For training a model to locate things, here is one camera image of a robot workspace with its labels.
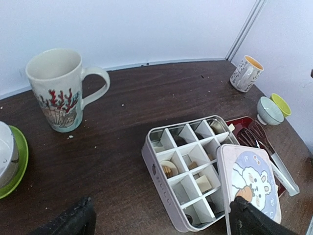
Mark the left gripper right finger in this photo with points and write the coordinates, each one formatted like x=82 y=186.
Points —
x=246 y=219

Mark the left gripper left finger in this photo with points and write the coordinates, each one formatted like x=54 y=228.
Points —
x=79 y=219

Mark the lilac bunny tin lid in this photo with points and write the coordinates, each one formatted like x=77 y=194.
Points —
x=246 y=171

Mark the white metal tongs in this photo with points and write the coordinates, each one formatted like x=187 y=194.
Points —
x=255 y=136

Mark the red chocolate tray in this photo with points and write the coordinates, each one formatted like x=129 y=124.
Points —
x=244 y=122

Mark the lilac tin box with dividers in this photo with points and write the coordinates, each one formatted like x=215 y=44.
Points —
x=181 y=160

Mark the white bowl on saucer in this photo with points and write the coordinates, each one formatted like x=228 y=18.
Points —
x=9 y=156

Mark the blue spiral patterned bowl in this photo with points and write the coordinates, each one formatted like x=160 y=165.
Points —
x=268 y=113

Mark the yellow green small bowl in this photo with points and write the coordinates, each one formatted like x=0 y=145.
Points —
x=282 y=104

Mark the white mug yellow inside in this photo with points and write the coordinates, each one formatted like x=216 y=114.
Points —
x=246 y=74

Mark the tall floral mug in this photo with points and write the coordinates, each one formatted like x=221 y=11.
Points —
x=56 y=77

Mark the right aluminium frame post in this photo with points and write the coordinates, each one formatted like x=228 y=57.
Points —
x=252 y=16

